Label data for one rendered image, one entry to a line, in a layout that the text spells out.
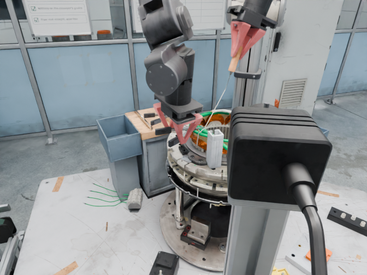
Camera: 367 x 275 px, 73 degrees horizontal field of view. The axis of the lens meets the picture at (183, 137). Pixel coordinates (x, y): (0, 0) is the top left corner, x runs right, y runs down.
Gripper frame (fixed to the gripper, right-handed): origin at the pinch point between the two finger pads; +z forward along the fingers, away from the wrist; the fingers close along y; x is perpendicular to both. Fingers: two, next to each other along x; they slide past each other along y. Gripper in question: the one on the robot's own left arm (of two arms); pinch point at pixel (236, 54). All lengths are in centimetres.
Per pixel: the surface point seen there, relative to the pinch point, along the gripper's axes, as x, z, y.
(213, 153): -9.9, 22.0, -1.0
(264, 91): 189, 19, 137
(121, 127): 34, 38, -18
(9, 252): 14, 84, -45
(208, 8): 226, -41, 55
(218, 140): -10.1, 18.5, -1.2
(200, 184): -10.1, 30.4, -1.0
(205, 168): -9.3, 26.5, -0.9
